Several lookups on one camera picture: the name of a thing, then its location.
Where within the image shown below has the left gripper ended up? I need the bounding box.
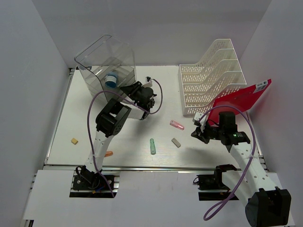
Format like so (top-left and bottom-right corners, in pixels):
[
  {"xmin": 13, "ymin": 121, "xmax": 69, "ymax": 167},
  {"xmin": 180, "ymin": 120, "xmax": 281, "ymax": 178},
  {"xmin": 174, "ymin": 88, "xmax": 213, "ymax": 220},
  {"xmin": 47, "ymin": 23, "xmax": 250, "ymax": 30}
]
[{"xmin": 119, "ymin": 80, "xmax": 143, "ymax": 101}]

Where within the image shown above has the clear acrylic drawer organizer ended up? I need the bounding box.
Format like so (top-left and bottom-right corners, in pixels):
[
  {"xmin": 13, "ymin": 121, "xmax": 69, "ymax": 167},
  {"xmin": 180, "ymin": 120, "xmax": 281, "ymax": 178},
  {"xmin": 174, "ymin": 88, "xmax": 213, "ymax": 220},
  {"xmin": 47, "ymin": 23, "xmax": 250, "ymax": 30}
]
[{"xmin": 74, "ymin": 35, "xmax": 137, "ymax": 105}]

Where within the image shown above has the beige eraser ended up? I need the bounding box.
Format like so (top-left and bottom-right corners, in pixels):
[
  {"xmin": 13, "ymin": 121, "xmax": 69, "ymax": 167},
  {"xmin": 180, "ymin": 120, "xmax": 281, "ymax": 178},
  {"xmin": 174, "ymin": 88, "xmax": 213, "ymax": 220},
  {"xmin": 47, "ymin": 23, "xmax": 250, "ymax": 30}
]
[{"xmin": 171, "ymin": 138, "xmax": 181, "ymax": 148}]

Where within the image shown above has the pink highlighter pen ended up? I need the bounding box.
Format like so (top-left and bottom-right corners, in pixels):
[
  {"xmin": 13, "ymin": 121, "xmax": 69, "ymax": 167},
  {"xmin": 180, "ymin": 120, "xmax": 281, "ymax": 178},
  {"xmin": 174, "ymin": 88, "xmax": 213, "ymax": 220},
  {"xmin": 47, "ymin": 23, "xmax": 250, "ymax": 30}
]
[{"xmin": 169, "ymin": 120, "xmax": 185, "ymax": 131}]

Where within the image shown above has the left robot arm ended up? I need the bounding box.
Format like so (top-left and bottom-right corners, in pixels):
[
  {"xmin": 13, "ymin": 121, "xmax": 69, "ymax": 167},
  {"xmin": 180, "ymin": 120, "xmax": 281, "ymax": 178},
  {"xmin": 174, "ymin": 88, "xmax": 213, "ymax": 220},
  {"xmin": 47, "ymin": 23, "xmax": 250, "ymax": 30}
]
[{"xmin": 76, "ymin": 81, "xmax": 157, "ymax": 189}]

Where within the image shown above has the yellow small eraser block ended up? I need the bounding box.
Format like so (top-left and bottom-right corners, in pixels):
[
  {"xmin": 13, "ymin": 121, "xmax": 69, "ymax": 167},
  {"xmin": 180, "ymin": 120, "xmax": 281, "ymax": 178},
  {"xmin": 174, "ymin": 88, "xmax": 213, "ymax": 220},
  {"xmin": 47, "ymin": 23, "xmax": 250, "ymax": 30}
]
[{"xmin": 71, "ymin": 138, "xmax": 78, "ymax": 145}]

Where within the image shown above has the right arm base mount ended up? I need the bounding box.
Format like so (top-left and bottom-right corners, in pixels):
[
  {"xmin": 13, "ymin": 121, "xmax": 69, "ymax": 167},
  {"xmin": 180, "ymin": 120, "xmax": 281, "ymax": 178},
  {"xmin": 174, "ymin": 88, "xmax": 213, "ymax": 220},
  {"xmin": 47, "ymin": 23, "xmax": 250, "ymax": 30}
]
[{"xmin": 193, "ymin": 164, "xmax": 237, "ymax": 201}]

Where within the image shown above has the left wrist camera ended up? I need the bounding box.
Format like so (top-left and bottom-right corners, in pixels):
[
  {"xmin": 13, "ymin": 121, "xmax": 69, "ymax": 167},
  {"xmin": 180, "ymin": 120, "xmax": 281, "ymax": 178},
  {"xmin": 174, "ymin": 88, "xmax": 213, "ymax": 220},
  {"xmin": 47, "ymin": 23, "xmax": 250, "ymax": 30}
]
[{"xmin": 143, "ymin": 77, "xmax": 152, "ymax": 87}]

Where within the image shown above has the orange highlighter pen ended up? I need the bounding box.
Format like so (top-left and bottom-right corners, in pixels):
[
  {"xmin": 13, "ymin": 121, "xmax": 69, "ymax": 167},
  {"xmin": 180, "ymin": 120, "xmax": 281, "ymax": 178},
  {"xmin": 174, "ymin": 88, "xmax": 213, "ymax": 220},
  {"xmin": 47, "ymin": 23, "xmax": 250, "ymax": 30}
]
[{"xmin": 105, "ymin": 151, "xmax": 113, "ymax": 157}]

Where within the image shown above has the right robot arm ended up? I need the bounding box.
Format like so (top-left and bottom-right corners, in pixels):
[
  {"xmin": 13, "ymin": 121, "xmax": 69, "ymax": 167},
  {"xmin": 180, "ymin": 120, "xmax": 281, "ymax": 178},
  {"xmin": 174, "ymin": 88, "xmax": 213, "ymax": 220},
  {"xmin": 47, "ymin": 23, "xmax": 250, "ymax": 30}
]
[{"xmin": 191, "ymin": 112, "xmax": 291, "ymax": 227}]

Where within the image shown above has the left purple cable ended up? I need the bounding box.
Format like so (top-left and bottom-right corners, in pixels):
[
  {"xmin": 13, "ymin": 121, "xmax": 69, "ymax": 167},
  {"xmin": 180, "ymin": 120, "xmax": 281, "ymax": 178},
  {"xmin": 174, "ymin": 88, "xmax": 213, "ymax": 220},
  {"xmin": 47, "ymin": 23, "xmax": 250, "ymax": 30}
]
[{"xmin": 87, "ymin": 79, "xmax": 163, "ymax": 198}]

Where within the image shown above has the purple cable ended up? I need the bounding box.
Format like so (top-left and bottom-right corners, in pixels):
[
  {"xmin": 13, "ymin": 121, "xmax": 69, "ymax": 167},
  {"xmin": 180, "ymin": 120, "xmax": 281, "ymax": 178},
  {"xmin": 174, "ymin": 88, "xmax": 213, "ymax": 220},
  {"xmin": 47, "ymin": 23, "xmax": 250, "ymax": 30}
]
[
  {"xmin": 87, "ymin": 79, "xmax": 163, "ymax": 198},
  {"xmin": 203, "ymin": 105, "xmax": 256, "ymax": 221}
]

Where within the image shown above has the blue white small jar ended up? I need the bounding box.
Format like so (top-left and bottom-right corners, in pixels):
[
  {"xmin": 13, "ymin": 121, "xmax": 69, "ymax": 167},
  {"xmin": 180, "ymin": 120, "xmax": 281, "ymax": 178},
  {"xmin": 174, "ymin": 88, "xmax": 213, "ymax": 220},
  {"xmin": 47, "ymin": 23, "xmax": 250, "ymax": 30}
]
[{"xmin": 105, "ymin": 71, "xmax": 118, "ymax": 88}]

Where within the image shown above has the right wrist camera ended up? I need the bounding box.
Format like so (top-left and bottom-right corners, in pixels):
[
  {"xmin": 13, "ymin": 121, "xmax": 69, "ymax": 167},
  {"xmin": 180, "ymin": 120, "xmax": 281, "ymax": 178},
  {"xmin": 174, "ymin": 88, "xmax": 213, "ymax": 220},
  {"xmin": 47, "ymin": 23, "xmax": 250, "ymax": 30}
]
[{"xmin": 192, "ymin": 112, "xmax": 207, "ymax": 131}]

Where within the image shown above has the green highlighter pen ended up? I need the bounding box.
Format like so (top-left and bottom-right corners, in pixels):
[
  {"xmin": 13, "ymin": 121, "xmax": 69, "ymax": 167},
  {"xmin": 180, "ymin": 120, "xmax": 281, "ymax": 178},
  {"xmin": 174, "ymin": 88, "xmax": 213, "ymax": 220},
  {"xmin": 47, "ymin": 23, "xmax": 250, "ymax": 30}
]
[{"xmin": 150, "ymin": 138, "xmax": 156, "ymax": 155}]

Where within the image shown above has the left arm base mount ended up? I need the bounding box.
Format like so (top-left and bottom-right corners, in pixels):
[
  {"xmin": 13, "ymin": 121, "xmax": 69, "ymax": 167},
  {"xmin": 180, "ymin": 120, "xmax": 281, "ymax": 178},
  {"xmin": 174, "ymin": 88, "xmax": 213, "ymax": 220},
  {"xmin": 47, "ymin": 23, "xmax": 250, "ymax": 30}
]
[{"xmin": 69, "ymin": 166, "xmax": 118, "ymax": 199}]

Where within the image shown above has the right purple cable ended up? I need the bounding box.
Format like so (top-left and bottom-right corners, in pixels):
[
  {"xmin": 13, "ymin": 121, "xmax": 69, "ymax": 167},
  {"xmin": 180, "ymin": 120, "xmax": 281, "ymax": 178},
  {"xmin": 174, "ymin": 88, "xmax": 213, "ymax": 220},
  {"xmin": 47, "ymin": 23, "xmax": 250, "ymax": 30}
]
[{"xmin": 203, "ymin": 105, "xmax": 256, "ymax": 221}]

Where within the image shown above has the red plastic folder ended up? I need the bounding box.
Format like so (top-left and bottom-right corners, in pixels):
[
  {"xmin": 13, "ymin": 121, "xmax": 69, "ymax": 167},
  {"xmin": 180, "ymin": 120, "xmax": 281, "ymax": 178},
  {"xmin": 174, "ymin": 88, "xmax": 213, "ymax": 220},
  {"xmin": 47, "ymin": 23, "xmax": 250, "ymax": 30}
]
[{"xmin": 208, "ymin": 79, "xmax": 272, "ymax": 126}]

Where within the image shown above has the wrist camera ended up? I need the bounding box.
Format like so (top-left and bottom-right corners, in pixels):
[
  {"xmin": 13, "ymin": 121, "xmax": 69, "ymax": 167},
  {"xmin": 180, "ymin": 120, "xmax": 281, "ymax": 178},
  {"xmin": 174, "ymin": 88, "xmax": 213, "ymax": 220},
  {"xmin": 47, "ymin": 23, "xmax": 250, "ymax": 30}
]
[
  {"xmin": 192, "ymin": 112, "xmax": 207, "ymax": 131},
  {"xmin": 143, "ymin": 77, "xmax": 152, "ymax": 87}
]

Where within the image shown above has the cream plastic file rack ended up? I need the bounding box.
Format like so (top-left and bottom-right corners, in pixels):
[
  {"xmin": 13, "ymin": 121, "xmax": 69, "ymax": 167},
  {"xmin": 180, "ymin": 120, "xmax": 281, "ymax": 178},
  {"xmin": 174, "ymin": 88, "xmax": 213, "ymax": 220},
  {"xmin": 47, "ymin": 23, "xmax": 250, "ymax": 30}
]
[{"xmin": 178, "ymin": 39, "xmax": 247, "ymax": 117}]

